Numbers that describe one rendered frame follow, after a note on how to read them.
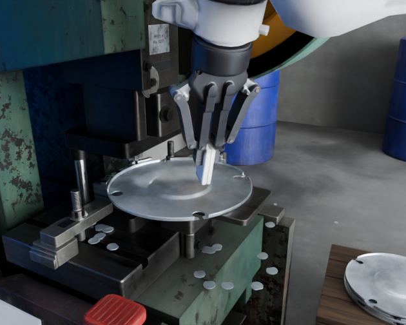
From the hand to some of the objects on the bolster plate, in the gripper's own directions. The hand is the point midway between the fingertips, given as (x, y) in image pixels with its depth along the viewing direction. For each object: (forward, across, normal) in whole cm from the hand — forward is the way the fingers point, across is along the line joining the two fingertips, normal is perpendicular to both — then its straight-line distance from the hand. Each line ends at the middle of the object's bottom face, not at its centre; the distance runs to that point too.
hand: (205, 162), depth 63 cm
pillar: (+24, -17, +19) cm, 35 cm away
